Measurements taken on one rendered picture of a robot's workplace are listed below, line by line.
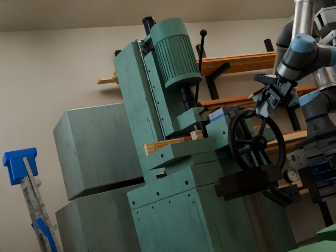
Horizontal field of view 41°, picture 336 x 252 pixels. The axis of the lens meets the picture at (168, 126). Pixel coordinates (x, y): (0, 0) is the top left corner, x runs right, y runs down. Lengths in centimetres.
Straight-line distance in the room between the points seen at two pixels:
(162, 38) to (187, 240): 92
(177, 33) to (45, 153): 237
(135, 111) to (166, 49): 39
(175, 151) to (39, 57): 292
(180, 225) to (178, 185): 17
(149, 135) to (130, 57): 41
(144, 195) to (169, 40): 73
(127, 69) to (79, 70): 223
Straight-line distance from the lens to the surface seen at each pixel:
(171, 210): 193
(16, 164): 237
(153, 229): 209
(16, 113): 425
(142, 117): 223
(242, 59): 479
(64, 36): 465
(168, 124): 211
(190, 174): 177
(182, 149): 177
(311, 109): 237
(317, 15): 235
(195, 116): 201
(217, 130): 186
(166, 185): 193
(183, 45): 209
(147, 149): 189
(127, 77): 233
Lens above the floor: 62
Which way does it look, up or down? 11 degrees up
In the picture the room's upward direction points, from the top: 16 degrees counter-clockwise
